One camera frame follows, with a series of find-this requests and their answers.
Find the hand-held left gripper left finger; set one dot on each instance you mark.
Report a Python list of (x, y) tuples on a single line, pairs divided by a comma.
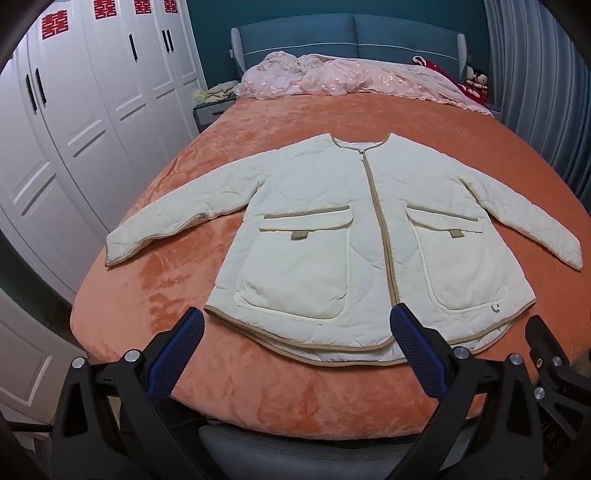
[(178, 355)]

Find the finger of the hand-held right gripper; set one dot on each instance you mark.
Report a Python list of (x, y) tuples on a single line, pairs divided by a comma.
[(547, 355)]

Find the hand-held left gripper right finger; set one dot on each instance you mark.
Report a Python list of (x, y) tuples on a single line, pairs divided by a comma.
[(415, 355)]

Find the cream quilted jacket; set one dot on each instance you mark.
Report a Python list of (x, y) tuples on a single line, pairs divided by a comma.
[(323, 230)]

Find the white panelled door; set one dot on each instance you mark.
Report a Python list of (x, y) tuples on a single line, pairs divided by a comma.
[(27, 360)]

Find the grey nightstand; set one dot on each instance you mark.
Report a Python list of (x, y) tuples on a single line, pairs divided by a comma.
[(210, 115)]

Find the white panelled wardrobe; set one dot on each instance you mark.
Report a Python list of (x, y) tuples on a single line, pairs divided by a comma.
[(92, 115)]

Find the orange plush blanket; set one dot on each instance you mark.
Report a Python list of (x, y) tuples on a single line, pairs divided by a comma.
[(286, 115)]

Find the beige crumpled cloth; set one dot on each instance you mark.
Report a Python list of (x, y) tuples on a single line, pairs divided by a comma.
[(221, 91)]

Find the red dressed plush dolls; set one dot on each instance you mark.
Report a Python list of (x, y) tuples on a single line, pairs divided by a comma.
[(476, 83)]

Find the red bag with plush toy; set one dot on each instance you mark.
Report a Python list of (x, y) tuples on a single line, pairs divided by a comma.
[(436, 70)]

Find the grey blue curtain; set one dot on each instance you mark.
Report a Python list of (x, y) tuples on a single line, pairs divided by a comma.
[(540, 69)]

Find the pink embroidered quilt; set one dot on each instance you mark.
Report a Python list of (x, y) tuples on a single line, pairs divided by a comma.
[(351, 76)]

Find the red paper cutout decoration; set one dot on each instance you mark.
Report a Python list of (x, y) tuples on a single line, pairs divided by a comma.
[(171, 5), (54, 25), (105, 9), (143, 6)]

